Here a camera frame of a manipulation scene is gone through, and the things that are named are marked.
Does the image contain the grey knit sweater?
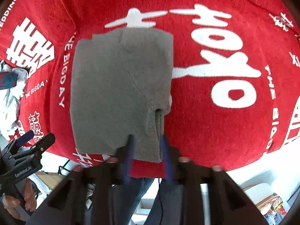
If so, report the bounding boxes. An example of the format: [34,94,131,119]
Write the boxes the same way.
[70,28,173,163]

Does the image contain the person's left hand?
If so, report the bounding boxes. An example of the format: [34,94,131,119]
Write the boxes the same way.
[1,179,37,221]

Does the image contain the cardboard box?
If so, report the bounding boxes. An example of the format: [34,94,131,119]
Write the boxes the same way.
[35,172,65,190]

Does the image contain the colourful snack packet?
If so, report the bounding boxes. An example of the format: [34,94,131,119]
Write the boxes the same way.
[256,193,289,218]

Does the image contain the white floral cloth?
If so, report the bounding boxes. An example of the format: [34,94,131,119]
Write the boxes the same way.
[1,60,28,141]

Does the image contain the blue jeans legs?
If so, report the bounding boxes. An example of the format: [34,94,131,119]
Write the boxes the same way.
[112,178,183,224]

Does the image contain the dark plaid garment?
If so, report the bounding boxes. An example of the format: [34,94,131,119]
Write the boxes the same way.
[0,72,18,90]

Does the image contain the red printed blanket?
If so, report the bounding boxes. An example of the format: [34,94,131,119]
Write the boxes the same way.
[1,0,299,177]

